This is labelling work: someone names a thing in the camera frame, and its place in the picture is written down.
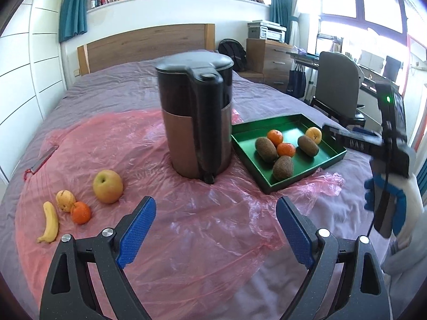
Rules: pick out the small mottled yellow apple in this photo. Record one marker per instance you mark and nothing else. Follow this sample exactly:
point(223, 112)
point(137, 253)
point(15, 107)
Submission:
point(65, 200)

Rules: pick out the small smooth yellow apple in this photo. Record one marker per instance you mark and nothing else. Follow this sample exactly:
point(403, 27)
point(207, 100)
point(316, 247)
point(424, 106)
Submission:
point(314, 134)

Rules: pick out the pink plastic sheet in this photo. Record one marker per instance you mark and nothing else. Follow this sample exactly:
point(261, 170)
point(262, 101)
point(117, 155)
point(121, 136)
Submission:
point(200, 213)

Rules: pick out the brown kiwi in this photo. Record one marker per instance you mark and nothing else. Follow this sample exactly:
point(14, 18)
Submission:
point(283, 167)
point(307, 145)
point(266, 149)

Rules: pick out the black backpack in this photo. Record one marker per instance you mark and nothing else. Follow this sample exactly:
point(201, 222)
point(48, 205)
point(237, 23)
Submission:
point(232, 55)

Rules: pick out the person's right hand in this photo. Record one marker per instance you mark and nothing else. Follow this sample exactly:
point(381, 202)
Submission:
point(412, 200)

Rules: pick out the wooden dresser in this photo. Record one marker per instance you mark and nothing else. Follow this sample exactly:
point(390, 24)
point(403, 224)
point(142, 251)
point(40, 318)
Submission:
point(273, 63)

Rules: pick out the large window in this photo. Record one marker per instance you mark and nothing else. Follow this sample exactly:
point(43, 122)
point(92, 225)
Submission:
point(350, 6)

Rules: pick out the black steel electric kettle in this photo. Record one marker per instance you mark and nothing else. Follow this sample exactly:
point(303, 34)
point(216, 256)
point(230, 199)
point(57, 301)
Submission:
point(180, 123)

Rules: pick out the orange metal frame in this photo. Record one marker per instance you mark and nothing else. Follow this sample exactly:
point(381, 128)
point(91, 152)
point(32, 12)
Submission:
point(408, 73)

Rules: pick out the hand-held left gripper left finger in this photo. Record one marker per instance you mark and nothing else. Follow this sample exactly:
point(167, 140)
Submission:
point(136, 230)

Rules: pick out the large yellow apple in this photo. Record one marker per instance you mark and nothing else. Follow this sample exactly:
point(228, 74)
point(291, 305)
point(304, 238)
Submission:
point(107, 186)

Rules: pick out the person's right forearm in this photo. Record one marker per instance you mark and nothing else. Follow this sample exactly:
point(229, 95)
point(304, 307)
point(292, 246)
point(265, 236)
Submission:
point(408, 273)

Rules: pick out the red knife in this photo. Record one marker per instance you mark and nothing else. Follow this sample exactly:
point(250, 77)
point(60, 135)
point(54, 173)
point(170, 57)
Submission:
point(41, 161)

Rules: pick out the wooden bed headboard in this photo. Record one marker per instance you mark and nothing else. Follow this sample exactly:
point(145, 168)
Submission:
point(143, 46)

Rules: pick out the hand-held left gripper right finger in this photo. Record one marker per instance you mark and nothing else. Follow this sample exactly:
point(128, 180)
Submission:
point(295, 230)

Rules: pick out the teal curtain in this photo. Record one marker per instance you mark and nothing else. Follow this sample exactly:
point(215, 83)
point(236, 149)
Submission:
point(283, 6)
point(73, 6)

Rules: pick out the grey office chair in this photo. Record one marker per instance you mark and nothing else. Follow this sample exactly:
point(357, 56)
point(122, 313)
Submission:
point(335, 83)

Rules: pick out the white printer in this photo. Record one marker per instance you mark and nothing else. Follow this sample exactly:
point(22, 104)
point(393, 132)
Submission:
point(267, 30)

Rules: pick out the low wooden nightstand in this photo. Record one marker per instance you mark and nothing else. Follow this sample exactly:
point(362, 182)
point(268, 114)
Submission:
point(252, 76)

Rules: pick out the orange tangerine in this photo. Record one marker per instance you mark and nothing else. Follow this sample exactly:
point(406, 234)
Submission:
point(81, 212)
point(287, 150)
point(275, 136)

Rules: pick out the navy tote bag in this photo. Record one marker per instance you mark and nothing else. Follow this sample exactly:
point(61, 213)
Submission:
point(296, 83)

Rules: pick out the black desk monitor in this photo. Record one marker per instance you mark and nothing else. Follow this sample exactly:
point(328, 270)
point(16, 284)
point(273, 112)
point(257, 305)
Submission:
point(392, 68)

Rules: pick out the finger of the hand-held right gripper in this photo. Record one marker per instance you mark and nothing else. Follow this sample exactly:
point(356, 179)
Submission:
point(359, 130)
point(347, 140)

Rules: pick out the yellow banana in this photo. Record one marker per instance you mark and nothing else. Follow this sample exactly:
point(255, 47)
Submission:
point(50, 223)

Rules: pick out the green tray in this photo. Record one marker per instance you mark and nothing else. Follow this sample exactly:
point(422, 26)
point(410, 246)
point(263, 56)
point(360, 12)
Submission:
point(247, 141)

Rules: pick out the white wardrobe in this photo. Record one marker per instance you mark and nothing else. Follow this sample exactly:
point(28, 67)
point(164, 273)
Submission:
point(30, 56)

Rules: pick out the glass desk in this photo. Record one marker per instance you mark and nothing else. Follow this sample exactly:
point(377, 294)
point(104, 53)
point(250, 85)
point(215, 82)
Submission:
point(305, 60)

